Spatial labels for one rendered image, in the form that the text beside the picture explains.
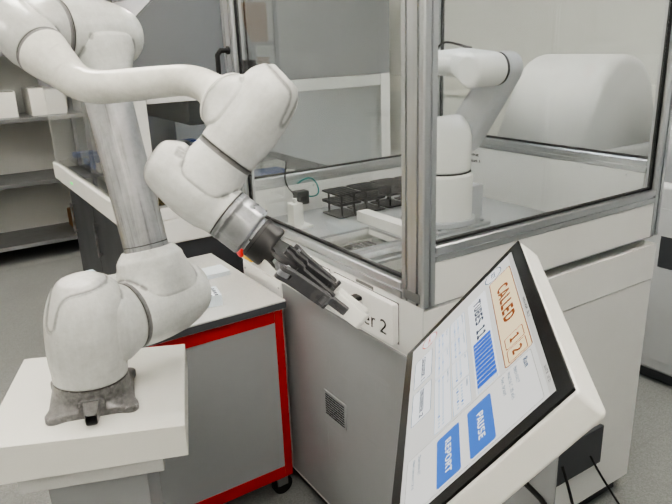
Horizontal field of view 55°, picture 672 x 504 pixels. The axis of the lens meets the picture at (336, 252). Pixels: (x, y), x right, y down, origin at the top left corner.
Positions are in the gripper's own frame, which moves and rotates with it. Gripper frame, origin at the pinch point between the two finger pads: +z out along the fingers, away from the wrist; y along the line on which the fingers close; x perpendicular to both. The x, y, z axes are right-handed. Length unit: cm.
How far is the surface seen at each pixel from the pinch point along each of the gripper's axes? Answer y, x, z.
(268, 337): 85, 58, 1
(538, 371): -31.3, -20.4, 16.9
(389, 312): 46, 12, 16
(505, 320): -11.9, -18.2, 17.0
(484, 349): -14.1, -13.3, 17.0
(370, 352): 56, 28, 22
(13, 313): 243, 234, -118
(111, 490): 6, 68, -12
